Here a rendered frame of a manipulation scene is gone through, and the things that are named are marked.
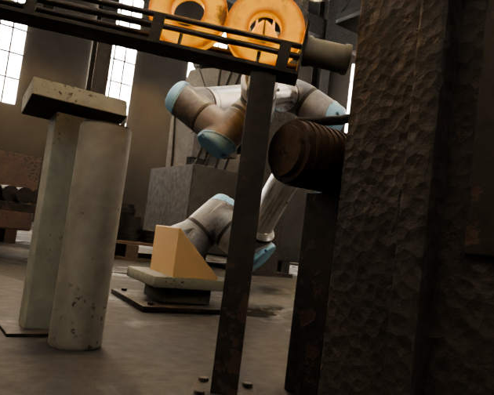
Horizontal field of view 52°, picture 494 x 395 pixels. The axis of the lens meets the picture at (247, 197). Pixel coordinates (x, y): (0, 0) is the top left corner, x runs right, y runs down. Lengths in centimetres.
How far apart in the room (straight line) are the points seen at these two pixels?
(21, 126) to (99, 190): 1168
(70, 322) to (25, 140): 1169
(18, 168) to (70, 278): 347
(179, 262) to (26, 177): 293
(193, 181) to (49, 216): 282
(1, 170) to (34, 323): 330
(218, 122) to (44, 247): 53
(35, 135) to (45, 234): 1156
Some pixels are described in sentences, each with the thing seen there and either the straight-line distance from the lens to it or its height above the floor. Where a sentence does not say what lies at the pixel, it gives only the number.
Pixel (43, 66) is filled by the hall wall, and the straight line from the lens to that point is 1320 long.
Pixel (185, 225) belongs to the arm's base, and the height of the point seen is 31.
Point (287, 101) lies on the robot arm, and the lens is 172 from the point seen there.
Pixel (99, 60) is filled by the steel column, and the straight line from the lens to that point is 933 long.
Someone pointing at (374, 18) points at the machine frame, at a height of 65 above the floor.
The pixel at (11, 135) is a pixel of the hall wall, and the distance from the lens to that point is 1280.
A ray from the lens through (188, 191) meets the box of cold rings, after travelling 413.
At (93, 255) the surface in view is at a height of 21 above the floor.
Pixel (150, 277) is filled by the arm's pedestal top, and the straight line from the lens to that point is 188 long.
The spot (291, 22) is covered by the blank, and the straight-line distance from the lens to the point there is 105.
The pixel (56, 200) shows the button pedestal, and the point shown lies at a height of 33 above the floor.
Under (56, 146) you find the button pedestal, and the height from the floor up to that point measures 46.
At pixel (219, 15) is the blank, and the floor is 72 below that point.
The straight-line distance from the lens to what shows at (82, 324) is 123.
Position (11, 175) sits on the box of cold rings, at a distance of 463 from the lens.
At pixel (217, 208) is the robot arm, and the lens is 203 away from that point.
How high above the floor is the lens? 30
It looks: 4 degrees up
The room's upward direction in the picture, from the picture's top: 7 degrees clockwise
